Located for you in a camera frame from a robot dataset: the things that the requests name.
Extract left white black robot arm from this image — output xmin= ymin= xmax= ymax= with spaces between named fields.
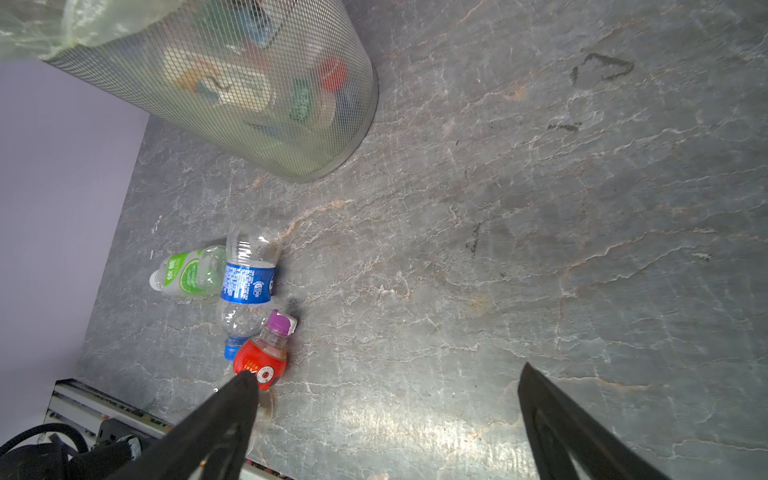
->
xmin=1 ymin=423 xmax=143 ymax=479

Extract light green label bottle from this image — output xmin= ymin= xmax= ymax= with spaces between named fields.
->
xmin=149 ymin=245 xmax=226 ymax=298

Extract green-lined mesh waste bin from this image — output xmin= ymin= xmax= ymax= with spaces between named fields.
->
xmin=1 ymin=0 xmax=379 ymax=181

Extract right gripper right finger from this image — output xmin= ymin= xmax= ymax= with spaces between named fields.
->
xmin=518 ymin=363 xmax=667 ymax=479

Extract blue label bottle blue cap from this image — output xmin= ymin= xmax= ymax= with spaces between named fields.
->
xmin=216 ymin=222 xmax=282 ymax=362

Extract red cap cola bottle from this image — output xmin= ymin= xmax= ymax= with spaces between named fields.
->
xmin=233 ymin=339 xmax=287 ymax=391

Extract small purple cap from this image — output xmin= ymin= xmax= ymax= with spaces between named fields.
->
xmin=264 ymin=309 xmax=297 ymax=337

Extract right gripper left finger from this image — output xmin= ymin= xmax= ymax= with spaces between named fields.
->
xmin=111 ymin=371 xmax=259 ymax=479

